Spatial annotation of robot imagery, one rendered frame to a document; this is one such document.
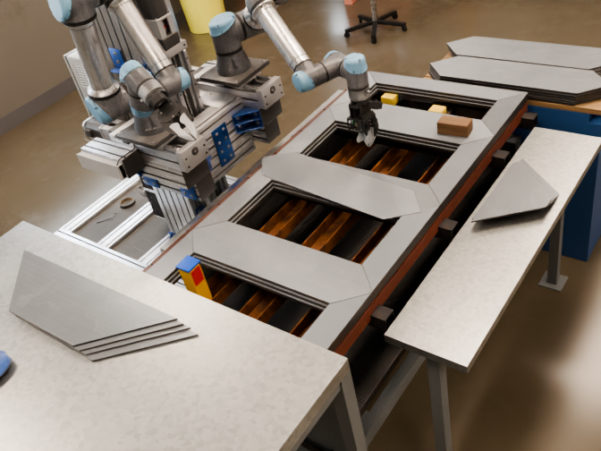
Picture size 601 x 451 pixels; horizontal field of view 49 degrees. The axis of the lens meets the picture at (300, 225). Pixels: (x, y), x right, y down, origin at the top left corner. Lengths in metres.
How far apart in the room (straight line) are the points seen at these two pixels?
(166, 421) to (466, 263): 1.08
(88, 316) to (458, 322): 1.04
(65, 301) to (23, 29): 4.07
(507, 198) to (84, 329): 1.42
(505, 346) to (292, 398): 1.56
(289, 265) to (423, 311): 0.44
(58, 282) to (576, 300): 2.13
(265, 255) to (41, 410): 0.85
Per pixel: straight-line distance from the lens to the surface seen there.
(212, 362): 1.62
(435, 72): 3.07
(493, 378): 2.81
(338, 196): 2.34
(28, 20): 5.83
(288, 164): 2.56
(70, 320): 1.87
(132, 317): 1.78
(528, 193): 2.38
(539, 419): 2.71
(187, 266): 2.16
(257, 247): 2.20
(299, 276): 2.05
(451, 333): 1.96
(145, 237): 3.55
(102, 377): 1.71
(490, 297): 2.06
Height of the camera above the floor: 2.23
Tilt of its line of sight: 38 degrees down
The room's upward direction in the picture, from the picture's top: 14 degrees counter-clockwise
